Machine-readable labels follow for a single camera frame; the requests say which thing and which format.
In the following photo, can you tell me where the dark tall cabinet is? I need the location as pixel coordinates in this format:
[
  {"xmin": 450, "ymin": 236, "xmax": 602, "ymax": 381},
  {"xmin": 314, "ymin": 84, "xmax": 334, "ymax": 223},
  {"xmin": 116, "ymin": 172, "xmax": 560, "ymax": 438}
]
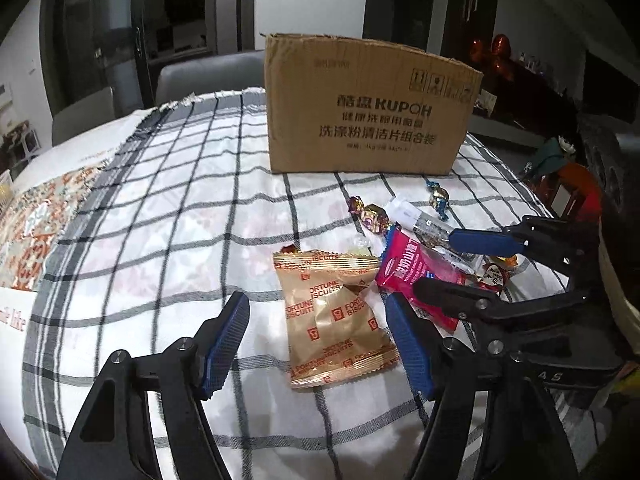
[{"xmin": 362, "ymin": 0, "xmax": 501, "ymax": 68}]

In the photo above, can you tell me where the dark framed glass door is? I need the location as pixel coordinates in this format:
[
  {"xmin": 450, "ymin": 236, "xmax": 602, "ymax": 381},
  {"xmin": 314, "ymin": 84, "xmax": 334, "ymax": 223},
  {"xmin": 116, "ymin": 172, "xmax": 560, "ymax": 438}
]
[{"xmin": 42, "ymin": 0, "xmax": 151, "ymax": 121}]

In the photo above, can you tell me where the brown cardboard box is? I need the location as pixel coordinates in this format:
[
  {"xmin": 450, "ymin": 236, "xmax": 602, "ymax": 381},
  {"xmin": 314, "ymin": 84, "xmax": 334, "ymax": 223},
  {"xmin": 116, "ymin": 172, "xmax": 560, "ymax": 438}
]
[{"xmin": 264, "ymin": 33, "xmax": 485, "ymax": 177}]

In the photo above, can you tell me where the floral printed tablecloth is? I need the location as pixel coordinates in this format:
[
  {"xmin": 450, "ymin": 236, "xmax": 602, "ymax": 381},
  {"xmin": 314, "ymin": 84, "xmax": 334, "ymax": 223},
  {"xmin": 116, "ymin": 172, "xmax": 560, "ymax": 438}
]
[{"xmin": 0, "ymin": 105, "xmax": 166, "ymax": 461}]

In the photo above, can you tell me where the black white checked tablecloth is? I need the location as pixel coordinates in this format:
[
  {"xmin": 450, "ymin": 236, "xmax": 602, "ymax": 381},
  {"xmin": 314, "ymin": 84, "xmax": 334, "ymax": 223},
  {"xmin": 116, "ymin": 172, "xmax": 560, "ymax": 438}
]
[{"xmin": 22, "ymin": 87, "xmax": 576, "ymax": 480}]

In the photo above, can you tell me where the red snack packet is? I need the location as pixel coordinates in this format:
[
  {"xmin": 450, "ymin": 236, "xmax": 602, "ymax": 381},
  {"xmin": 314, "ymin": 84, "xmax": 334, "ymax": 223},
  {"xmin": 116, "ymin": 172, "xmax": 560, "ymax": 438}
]
[{"xmin": 475, "ymin": 260, "xmax": 506, "ymax": 293}]

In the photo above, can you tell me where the green cloth item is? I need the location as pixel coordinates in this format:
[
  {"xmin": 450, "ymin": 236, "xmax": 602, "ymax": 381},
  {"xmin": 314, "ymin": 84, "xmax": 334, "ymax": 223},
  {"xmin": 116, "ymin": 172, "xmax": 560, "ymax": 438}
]
[{"xmin": 522, "ymin": 137, "xmax": 571, "ymax": 181}]

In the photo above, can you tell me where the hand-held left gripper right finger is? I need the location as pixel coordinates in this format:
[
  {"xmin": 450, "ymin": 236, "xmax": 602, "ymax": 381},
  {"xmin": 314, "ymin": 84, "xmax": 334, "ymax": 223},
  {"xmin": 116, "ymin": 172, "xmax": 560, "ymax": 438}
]
[{"xmin": 385, "ymin": 292, "xmax": 581, "ymax": 480}]

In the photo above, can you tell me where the blue gold wrapped candy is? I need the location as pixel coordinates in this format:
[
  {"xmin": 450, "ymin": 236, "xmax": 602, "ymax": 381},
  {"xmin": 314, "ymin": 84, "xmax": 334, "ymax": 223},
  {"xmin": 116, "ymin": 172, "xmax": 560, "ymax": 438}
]
[{"xmin": 424, "ymin": 180, "xmax": 451, "ymax": 221}]

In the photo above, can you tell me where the gold biscuit packet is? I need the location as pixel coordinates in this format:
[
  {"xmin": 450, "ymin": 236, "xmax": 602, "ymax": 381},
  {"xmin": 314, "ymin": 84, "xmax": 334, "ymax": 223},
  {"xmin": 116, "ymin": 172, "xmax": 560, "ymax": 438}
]
[{"xmin": 272, "ymin": 249, "xmax": 401, "ymax": 392}]

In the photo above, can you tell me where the dark sideboard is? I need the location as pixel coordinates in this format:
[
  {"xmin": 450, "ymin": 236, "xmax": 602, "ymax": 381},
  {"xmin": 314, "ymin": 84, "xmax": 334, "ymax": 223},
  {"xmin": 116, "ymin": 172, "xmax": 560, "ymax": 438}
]
[{"xmin": 480, "ymin": 55, "xmax": 586, "ymax": 136}]

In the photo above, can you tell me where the red bag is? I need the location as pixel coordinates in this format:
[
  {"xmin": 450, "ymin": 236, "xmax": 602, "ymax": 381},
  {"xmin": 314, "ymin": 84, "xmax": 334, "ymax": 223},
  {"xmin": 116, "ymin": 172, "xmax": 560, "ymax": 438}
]
[{"xmin": 550, "ymin": 162, "xmax": 603, "ymax": 221}]

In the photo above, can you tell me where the pink snack packet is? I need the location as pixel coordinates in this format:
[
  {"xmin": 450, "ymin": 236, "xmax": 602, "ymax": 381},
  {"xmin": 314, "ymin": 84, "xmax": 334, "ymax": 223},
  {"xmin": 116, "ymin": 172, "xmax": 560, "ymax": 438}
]
[{"xmin": 376, "ymin": 225, "xmax": 481, "ymax": 333}]

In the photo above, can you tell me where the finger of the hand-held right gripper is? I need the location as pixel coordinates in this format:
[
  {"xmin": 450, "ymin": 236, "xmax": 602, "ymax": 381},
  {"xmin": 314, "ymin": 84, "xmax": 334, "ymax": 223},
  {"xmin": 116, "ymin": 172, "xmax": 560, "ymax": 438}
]
[
  {"xmin": 414, "ymin": 276, "xmax": 606, "ymax": 356},
  {"xmin": 447, "ymin": 216, "xmax": 601, "ymax": 281}
]

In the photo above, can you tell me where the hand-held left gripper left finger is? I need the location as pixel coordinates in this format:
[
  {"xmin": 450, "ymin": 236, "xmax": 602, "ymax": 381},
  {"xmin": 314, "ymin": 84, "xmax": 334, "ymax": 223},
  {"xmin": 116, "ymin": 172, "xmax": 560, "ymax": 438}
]
[{"xmin": 56, "ymin": 291, "xmax": 251, "ymax": 480}]

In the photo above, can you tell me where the pale chair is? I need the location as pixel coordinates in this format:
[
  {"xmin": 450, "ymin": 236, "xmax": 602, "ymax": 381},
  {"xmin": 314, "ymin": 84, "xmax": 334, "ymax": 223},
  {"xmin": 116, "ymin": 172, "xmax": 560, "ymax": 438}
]
[{"xmin": 52, "ymin": 87, "xmax": 113, "ymax": 146}]

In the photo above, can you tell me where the white snack packet blue print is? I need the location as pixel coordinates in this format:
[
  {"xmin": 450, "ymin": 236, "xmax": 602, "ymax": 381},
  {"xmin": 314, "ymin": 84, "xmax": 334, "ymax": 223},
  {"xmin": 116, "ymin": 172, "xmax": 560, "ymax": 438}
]
[{"xmin": 385, "ymin": 199, "xmax": 483, "ymax": 266}]

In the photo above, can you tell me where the grey upholstered chair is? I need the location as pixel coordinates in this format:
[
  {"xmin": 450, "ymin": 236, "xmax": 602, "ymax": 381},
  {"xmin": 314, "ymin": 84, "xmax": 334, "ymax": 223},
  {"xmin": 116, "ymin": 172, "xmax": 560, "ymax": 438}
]
[{"xmin": 155, "ymin": 50, "xmax": 266, "ymax": 108}]

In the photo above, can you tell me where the purple gold wrapped candy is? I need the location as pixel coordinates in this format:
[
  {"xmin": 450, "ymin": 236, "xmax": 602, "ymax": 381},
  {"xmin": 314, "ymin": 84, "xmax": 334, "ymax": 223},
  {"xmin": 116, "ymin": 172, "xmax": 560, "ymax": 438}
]
[{"xmin": 348, "ymin": 195, "xmax": 393, "ymax": 236}]

